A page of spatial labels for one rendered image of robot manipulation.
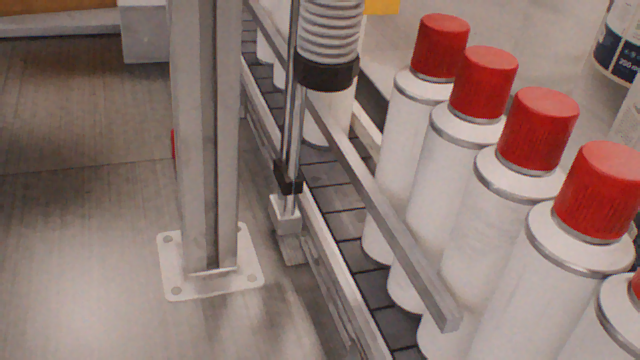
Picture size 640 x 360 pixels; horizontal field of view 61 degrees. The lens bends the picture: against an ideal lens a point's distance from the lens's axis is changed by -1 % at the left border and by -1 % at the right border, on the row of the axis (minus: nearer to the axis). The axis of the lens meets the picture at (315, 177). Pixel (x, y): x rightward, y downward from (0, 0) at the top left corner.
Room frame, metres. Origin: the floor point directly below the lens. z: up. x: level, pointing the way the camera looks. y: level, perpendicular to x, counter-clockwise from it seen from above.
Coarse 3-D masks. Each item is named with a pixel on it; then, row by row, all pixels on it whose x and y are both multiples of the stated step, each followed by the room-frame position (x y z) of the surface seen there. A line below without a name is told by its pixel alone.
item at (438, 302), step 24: (264, 24) 0.62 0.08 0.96; (312, 96) 0.46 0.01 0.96; (336, 144) 0.38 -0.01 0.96; (360, 168) 0.35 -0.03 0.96; (360, 192) 0.33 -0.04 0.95; (384, 216) 0.30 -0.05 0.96; (408, 240) 0.27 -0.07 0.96; (408, 264) 0.26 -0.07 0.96; (432, 288) 0.23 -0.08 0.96; (432, 312) 0.22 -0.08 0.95; (456, 312) 0.22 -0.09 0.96
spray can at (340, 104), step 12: (360, 36) 0.50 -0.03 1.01; (360, 48) 0.51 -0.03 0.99; (324, 96) 0.49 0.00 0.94; (336, 96) 0.49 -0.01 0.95; (348, 96) 0.50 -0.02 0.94; (336, 108) 0.49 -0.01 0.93; (348, 108) 0.50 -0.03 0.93; (312, 120) 0.50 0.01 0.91; (336, 120) 0.49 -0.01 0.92; (348, 120) 0.50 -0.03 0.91; (312, 132) 0.49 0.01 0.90; (348, 132) 0.51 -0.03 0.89; (312, 144) 0.49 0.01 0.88; (324, 144) 0.49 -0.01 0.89
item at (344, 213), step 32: (256, 32) 0.79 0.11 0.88; (256, 64) 0.68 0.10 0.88; (352, 128) 0.54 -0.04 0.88; (320, 160) 0.47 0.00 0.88; (320, 192) 0.42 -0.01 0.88; (352, 192) 0.42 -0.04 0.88; (352, 224) 0.38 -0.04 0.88; (352, 256) 0.34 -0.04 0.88; (384, 288) 0.30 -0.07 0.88; (384, 320) 0.27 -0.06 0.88; (416, 320) 0.28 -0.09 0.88; (416, 352) 0.25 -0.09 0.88
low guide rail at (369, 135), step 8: (352, 112) 0.52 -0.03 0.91; (360, 112) 0.52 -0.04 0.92; (352, 120) 0.52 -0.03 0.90; (360, 120) 0.50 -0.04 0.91; (368, 120) 0.50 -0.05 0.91; (360, 128) 0.50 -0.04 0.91; (368, 128) 0.49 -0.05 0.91; (376, 128) 0.49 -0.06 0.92; (360, 136) 0.50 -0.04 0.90; (368, 136) 0.48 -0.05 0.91; (376, 136) 0.48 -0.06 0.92; (368, 144) 0.48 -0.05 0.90; (376, 144) 0.46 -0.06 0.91; (376, 152) 0.46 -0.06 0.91; (376, 160) 0.46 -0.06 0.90
